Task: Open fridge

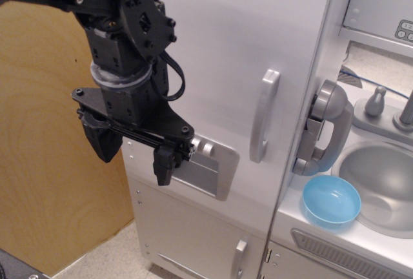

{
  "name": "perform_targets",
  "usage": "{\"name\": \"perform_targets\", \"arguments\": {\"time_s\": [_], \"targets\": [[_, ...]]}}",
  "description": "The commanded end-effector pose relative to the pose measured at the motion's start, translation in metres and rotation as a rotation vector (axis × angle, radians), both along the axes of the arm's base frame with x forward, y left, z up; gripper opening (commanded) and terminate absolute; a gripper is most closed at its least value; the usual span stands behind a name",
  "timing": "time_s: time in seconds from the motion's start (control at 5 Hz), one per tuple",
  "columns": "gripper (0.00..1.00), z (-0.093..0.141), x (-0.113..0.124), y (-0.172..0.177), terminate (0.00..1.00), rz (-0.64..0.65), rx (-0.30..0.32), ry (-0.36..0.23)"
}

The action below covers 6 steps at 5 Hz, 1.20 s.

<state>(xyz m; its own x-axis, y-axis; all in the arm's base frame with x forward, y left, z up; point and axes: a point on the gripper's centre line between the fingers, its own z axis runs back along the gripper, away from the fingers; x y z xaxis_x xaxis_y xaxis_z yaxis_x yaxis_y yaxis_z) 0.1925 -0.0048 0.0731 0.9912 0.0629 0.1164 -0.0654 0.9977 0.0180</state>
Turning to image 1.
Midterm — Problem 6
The white toy fridge door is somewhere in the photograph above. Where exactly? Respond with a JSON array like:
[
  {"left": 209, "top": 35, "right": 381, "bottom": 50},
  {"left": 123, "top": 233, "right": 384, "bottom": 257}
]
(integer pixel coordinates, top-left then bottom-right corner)
[{"left": 123, "top": 0, "right": 330, "bottom": 238}]

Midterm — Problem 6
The silver lower door handle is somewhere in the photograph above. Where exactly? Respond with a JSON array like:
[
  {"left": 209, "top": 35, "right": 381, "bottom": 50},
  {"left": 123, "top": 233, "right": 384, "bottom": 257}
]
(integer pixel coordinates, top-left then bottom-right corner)
[{"left": 230, "top": 240, "right": 248, "bottom": 279}]

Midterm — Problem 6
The grey toy faucet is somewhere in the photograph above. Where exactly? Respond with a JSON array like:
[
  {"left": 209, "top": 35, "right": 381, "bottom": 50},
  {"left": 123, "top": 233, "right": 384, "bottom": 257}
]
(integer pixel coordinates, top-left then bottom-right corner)
[{"left": 352, "top": 86, "right": 412, "bottom": 146}]

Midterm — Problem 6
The grey toy telephone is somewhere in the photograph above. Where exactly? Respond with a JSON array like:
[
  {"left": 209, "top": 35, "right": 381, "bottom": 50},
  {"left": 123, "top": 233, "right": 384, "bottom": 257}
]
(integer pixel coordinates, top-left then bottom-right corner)
[{"left": 292, "top": 80, "right": 354, "bottom": 176}]

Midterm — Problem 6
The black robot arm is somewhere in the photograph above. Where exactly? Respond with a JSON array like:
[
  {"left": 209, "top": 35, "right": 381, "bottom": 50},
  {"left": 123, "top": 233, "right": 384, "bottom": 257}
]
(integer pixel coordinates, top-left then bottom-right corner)
[{"left": 1, "top": 0, "right": 194, "bottom": 186}]

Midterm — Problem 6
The blue cable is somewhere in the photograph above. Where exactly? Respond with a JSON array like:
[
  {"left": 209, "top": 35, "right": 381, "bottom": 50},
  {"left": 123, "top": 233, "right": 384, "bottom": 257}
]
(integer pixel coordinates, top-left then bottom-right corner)
[{"left": 339, "top": 70, "right": 410, "bottom": 99}]

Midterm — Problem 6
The grey toy microwave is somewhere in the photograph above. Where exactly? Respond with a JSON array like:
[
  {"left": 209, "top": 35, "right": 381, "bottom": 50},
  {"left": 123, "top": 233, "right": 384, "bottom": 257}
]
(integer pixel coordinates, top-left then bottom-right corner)
[{"left": 339, "top": 0, "right": 412, "bottom": 57}]

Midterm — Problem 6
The white lower freezer door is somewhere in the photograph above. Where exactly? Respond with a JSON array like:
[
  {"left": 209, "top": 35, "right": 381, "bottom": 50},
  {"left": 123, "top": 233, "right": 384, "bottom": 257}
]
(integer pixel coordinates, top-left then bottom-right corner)
[{"left": 128, "top": 178, "right": 265, "bottom": 278}]

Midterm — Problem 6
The silver fridge door handle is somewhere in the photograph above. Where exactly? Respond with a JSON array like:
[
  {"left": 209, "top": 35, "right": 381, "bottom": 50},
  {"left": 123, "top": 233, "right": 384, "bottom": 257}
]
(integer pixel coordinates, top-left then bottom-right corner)
[{"left": 249, "top": 69, "right": 281, "bottom": 163}]

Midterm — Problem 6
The plywood board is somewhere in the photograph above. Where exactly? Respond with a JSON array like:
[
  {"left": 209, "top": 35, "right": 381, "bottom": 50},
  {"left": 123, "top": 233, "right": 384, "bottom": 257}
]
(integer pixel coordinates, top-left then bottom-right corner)
[{"left": 1, "top": 2, "right": 133, "bottom": 275}]

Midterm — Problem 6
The silver toy sink basin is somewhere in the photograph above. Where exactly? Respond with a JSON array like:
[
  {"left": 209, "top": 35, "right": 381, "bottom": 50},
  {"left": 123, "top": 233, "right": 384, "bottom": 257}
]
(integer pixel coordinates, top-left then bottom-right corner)
[{"left": 332, "top": 141, "right": 412, "bottom": 239}]

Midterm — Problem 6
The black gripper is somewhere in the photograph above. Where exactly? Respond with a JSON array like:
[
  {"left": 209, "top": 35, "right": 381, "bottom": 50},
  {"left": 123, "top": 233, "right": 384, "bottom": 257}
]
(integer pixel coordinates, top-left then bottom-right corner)
[{"left": 72, "top": 86, "right": 194, "bottom": 186}]

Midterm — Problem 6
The blue plastic bowl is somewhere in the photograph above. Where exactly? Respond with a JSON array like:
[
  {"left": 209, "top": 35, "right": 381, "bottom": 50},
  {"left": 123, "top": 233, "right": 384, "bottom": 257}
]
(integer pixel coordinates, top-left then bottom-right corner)
[{"left": 301, "top": 175, "right": 362, "bottom": 229}]

